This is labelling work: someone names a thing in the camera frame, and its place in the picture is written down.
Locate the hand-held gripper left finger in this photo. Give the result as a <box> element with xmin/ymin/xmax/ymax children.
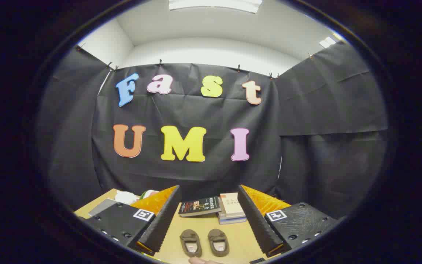
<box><xmin>81</xmin><ymin>185</ymin><xmax>182</xmax><ymax>257</ymax></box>

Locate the white plush toy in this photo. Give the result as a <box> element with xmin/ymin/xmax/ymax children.
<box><xmin>114</xmin><ymin>191</ymin><xmax>140</xmax><ymax>205</ymax></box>

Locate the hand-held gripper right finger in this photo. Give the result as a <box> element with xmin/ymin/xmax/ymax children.
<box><xmin>237</xmin><ymin>184</ymin><xmax>340</xmax><ymax>258</ymax></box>

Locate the brown fuzzy slipper shoe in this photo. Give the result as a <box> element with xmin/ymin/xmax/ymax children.
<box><xmin>207</xmin><ymin>228</ymin><xmax>230</xmax><ymax>257</ymax></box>
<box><xmin>179</xmin><ymin>229</ymin><xmax>203</xmax><ymax>257</ymax></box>

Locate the ceiling light panel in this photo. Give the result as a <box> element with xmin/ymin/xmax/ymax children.
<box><xmin>169</xmin><ymin>0</ymin><xmax>263</xmax><ymax>14</ymax></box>

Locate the black cover book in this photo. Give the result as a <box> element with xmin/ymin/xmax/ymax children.
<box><xmin>178</xmin><ymin>196</ymin><xmax>222</xmax><ymax>217</ymax></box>

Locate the black backdrop cloth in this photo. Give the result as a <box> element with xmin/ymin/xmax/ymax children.
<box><xmin>35</xmin><ymin>40</ymin><xmax>389</xmax><ymax>220</ymax></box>

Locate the blue cover book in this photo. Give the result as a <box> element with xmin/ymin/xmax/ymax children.
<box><xmin>217</xmin><ymin>198</ymin><xmax>247</xmax><ymax>225</ymax></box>

